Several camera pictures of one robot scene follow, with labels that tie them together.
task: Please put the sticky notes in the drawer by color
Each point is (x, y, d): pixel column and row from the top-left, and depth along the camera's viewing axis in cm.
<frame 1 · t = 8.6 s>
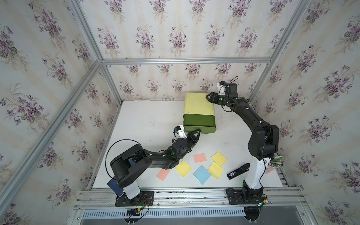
left hand: (204, 132, 78), fingers closed
right hand: (211, 97, 93), fingers open
green three-drawer cabinet: (199, 113, 86), point 22 cm above the table
pink sticky note middle: (199, 158, 90), on the table
blue sticky note lower: (202, 174, 84), on the table
yellow sticky note left: (183, 168, 86), on the table
yellow sticky note upper right: (219, 159, 90), on the table
yellow sticky note lower right: (215, 170, 85), on the table
black stapler: (242, 169, 81), point 5 cm above the table

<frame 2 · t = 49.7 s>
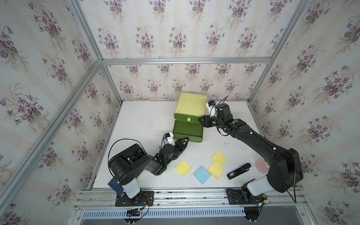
left hand: (191, 141, 82), fingers open
right hand: (204, 118, 85), fingers open
green three-drawer cabinet: (189, 108, 89), point 22 cm above the table
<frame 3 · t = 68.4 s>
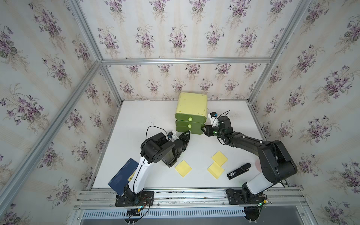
left hand: (192, 133, 94), fingers open
right hand: (204, 127, 92), fingers open
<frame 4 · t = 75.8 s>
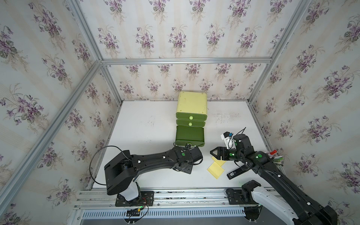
left hand: (188, 170, 79), fingers open
right hand: (216, 152, 78), fingers open
